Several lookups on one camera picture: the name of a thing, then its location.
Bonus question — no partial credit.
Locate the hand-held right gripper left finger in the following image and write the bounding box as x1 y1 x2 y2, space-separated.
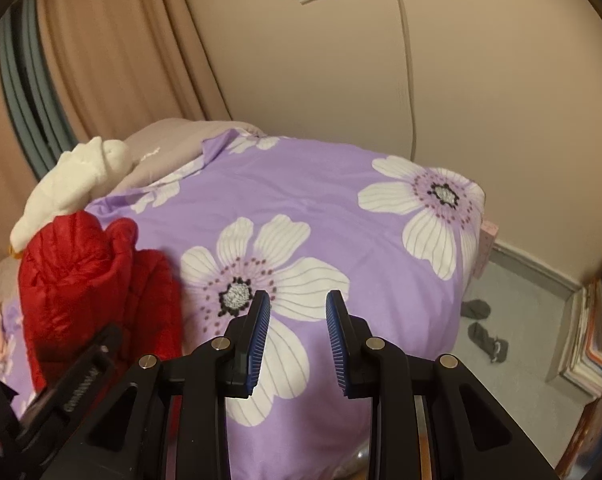
46 290 272 480

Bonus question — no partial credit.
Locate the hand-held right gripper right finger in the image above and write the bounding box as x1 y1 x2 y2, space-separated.
326 290 556 480

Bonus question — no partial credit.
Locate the red down jacket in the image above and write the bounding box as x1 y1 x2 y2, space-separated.
18 210 184 396

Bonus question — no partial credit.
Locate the grey slipper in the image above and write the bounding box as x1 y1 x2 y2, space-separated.
461 299 492 320
468 322 509 363

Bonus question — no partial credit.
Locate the purple floral bed sheet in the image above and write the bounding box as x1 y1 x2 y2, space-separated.
0 129 486 480

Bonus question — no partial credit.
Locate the pink box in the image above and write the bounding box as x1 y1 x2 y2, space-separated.
473 220 499 278

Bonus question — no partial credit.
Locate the grey quilted bed cover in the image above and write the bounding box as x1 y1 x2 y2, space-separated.
108 119 259 196

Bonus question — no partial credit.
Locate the white goose plush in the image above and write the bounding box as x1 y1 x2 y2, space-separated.
8 137 132 259

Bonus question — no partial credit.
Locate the pink curtain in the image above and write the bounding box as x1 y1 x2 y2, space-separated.
31 0 232 166
0 45 39 273

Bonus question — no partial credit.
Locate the stack of books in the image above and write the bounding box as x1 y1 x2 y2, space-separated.
546 245 602 401

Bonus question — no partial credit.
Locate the brown wooden furniture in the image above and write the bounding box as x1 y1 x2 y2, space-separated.
556 390 602 480

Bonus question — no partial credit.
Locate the grey-blue curtain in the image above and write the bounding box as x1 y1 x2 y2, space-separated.
0 0 79 168

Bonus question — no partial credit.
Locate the beige power cable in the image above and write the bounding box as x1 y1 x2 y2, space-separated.
388 0 422 163

